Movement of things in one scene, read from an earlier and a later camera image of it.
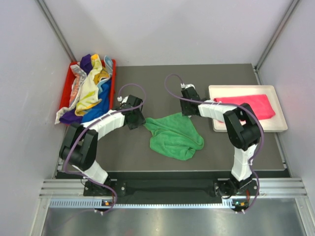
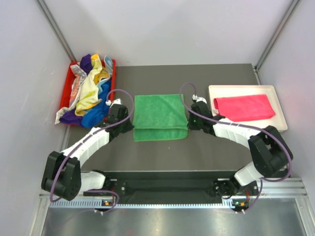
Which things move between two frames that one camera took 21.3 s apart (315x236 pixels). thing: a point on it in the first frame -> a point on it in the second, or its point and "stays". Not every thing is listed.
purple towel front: (70, 116) stays
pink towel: (260, 105) stays
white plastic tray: (276, 123) stays
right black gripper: (184, 112) -> (191, 126)
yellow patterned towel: (89, 96) stays
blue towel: (104, 93) stays
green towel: (174, 136) -> (160, 117)
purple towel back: (86, 64) stays
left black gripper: (140, 121) -> (129, 127)
